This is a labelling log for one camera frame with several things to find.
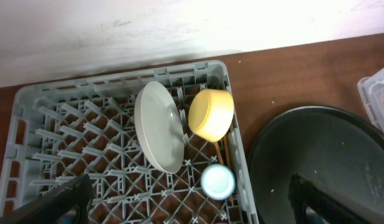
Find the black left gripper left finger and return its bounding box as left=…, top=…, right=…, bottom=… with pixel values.
left=0, top=174, right=94, bottom=224

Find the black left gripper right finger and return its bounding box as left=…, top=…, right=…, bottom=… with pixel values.
left=288, top=173, right=368, bottom=224

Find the blue plastic cup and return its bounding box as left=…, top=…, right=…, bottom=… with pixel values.
left=200, top=164, right=236, bottom=200

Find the white round plate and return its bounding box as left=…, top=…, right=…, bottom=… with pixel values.
left=134, top=81, right=185, bottom=174

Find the yellow bowl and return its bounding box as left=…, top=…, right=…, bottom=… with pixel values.
left=188, top=89, right=235, bottom=142

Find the grey dishwasher rack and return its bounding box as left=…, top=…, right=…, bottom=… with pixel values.
left=0, top=60, right=258, bottom=223

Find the round black tray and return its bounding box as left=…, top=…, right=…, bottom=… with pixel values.
left=248, top=106, right=384, bottom=223

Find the brown wooden chopstick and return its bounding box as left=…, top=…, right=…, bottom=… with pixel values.
left=223, top=134, right=234, bottom=205
left=214, top=142, right=224, bottom=165

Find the clear plastic bin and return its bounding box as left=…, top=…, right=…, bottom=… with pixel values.
left=357, top=68, right=384, bottom=133

